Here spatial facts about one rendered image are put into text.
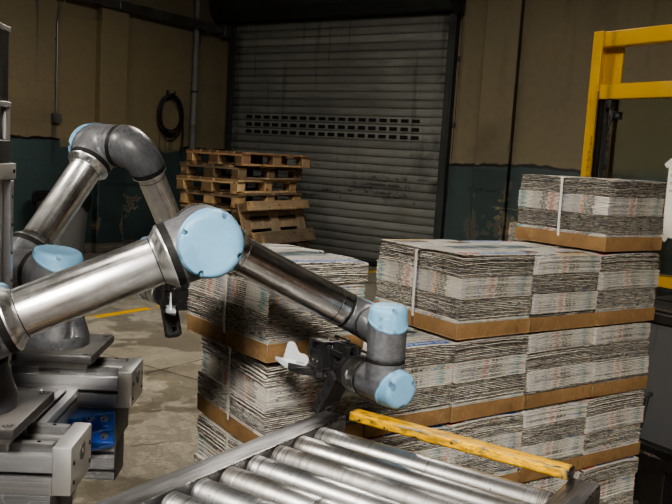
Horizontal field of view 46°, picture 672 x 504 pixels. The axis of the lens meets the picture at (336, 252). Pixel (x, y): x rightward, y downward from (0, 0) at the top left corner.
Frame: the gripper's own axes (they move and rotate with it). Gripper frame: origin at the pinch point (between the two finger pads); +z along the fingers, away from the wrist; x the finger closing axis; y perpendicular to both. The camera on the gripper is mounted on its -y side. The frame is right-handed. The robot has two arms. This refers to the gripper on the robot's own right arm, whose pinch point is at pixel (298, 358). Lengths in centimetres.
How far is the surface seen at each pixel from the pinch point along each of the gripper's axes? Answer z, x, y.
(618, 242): 2, -119, 24
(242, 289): 17.0, 5.4, 13.1
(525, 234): 35, -114, 23
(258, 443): -28.9, 27.2, -5.4
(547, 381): 4, -93, -18
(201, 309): 34.9, 6.7, 5.0
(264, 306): 7.2, 5.2, 10.9
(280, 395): 7.4, -0.5, -10.6
